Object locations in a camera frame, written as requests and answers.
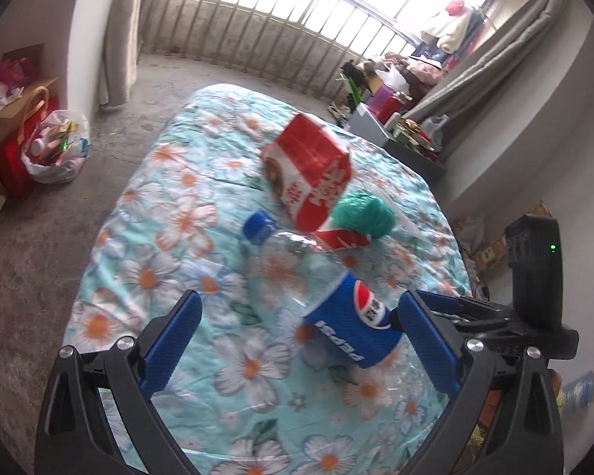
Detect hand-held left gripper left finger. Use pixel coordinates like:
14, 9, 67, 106
34, 289, 202, 475

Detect pink cup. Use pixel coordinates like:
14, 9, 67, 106
369, 84, 402, 124

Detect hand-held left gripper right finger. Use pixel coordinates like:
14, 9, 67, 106
398, 289, 565, 475

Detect floral quilt covered table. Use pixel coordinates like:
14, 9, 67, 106
62, 83, 476, 475

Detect crumpled white plastic bag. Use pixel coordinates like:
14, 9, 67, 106
455, 215, 486, 253

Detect red gift bag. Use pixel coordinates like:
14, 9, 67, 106
0, 94, 60, 199

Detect clothes on coat rack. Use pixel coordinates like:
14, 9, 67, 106
421, 0, 491, 53

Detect grey curtain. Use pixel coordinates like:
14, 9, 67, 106
411, 0, 575, 124

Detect metal window railing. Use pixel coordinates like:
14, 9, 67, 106
139, 0, 426, 105

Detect cluttered grey side cabinet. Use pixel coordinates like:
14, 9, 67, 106
349, 104, 449, 179

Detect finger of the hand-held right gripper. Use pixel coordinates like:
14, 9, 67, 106
453, 317, 520, 340
428, 296, 513, 318

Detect green mesh netting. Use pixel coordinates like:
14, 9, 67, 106
333, 192, 398, 238

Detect clear cola bottle blue label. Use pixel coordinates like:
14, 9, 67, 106
242, 210, 449, 407

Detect large blue water jug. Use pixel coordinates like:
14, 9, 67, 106
562, 371, 594, 409

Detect white bag of rubbish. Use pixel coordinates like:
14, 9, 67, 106
22, 109, 91, 184

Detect pile of clothes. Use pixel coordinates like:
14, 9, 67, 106
346, 52, 446, 105

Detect tall patterned box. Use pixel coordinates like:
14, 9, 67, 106
475, 200, 555, 268

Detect beige curtain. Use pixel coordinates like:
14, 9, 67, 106
99, 0, 149, 107

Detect red and white wrapper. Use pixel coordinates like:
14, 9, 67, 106
314, 226, 372, 252

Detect red and white milk carton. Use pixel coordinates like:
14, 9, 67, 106
260, 113, 353, 232

